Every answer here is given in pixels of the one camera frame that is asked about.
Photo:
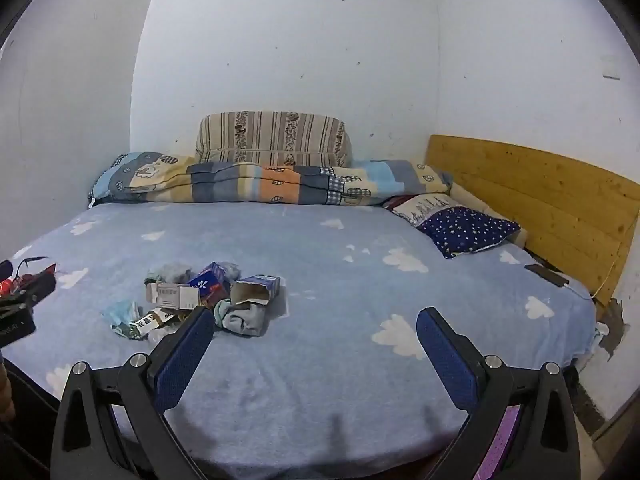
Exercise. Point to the blue cloud print bed sheet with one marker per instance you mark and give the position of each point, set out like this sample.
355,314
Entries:
310,360

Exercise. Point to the person's left forearm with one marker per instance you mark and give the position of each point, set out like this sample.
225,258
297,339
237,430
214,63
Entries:
6,390

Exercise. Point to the white wall switch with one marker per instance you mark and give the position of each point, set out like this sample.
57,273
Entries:
611,66

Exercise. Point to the navy star print pillow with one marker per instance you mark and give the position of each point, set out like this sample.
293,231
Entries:
465,232

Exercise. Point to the brown white packet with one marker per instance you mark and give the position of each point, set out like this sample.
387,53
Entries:
155,320

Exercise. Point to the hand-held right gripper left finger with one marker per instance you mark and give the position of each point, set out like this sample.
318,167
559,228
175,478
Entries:
182,360

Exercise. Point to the black phone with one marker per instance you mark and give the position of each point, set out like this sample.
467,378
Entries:
547,275

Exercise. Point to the grey blue cloth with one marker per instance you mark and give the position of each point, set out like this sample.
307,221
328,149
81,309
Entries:
170,272

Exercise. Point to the wooden headboard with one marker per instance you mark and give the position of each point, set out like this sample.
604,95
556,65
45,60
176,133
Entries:
540,195

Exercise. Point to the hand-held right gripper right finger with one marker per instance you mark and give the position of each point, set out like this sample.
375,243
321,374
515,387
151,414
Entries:
442,355

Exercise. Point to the red plastic wrapper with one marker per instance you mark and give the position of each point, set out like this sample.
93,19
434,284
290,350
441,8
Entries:
35,266

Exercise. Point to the white red printed pillow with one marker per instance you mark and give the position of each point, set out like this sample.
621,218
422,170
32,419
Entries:
425,207

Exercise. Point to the blue face mask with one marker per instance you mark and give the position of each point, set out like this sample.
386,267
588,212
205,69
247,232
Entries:
120,315

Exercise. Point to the blue brown box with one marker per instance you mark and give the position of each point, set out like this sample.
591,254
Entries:
255,287

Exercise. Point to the white cardboard box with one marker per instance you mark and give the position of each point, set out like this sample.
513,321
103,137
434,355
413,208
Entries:
172,296

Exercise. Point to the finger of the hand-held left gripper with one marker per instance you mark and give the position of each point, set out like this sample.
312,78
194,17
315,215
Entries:
37,290

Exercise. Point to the small grey cloth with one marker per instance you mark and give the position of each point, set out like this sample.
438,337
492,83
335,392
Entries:
231,270

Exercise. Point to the pale green wrapper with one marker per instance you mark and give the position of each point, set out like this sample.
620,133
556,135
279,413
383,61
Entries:
245,320

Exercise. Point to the blue printed box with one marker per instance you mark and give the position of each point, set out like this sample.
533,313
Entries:
210,282

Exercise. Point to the purple plastic basket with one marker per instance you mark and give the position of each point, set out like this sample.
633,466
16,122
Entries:
500,455

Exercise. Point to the patchwork cartoon quilt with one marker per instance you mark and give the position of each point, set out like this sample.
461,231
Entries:
280,185

